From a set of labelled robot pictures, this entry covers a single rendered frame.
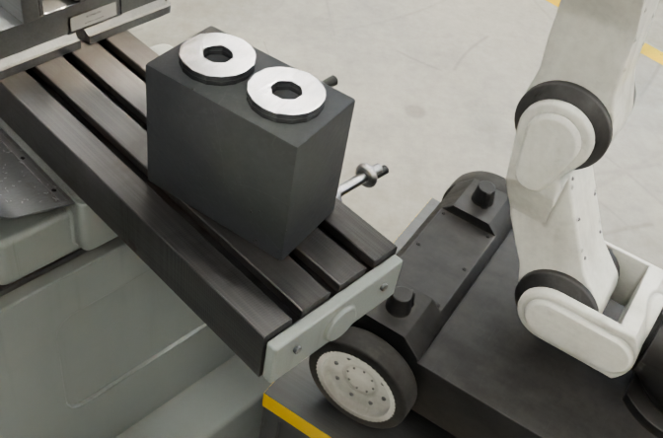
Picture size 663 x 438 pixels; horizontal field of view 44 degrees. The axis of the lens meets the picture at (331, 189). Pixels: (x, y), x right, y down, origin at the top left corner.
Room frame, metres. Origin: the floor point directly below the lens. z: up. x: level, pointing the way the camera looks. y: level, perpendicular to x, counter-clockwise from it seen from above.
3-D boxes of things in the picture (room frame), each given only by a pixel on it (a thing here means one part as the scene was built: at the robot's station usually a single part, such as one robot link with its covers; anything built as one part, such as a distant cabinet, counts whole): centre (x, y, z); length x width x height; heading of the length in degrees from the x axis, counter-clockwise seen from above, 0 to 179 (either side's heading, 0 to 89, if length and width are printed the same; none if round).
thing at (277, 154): (0.77, 0.12, 1.06); 0.22 x 0.12 x 0.20; 64
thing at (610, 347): (0.97, -0.48, 0.68); 0.21 x 0.20 x 0.13; 65
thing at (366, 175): (1.30, -0.04, 0.54); 0.22 x 0.06 x 0.06; 142
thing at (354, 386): (0.85, -0.11, 0.50); 0.20 x 0.05 x 0.20; 65
